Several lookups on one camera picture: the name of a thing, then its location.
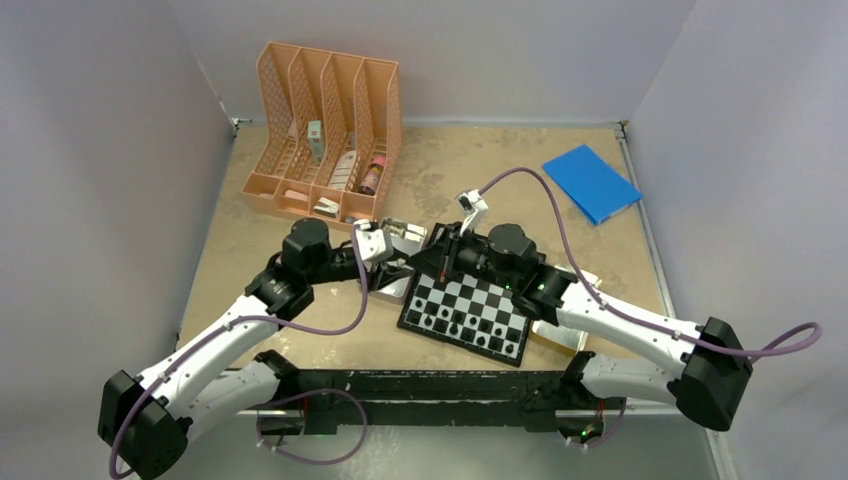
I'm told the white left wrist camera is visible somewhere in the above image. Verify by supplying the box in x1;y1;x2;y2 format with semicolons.
351;219;394;263

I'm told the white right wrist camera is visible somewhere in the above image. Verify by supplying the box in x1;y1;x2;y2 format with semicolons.
456;189;489;236

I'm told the black white chess board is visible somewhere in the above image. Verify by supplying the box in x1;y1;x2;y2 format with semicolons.
396;222;535;369

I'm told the pink capped small bottle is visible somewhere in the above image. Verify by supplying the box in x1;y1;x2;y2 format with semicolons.
357;155;387;196

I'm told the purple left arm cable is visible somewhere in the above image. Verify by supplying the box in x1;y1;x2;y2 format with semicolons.
109;228;370;480

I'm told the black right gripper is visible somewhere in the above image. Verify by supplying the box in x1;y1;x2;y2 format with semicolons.
408;221;518;291

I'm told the blue notebook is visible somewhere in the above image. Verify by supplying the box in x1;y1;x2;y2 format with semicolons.
542;145;642;226

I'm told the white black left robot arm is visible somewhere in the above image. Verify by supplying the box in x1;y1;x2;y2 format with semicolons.
97;218;408;479

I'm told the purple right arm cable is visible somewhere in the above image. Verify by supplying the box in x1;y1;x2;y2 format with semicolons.
476;166;823;452

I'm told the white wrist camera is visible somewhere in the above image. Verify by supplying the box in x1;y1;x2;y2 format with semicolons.
456;189;489;236
351;219;394;263

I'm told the orange plastic file organizer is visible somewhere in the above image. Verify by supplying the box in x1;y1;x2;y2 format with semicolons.
242;42;403;230

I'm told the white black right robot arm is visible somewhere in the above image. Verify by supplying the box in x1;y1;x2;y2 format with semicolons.
407;223;753;432

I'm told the pink metal tin box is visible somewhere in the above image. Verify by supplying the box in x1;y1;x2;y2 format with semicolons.
365;217;429;305

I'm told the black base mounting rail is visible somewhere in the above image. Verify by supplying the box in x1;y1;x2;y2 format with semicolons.
263;369;622;435

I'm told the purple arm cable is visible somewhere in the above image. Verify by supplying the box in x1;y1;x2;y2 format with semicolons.
476;166;823;452
109;228;370;480

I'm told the green white small box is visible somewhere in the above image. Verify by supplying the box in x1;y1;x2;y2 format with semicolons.
306;120;325;165

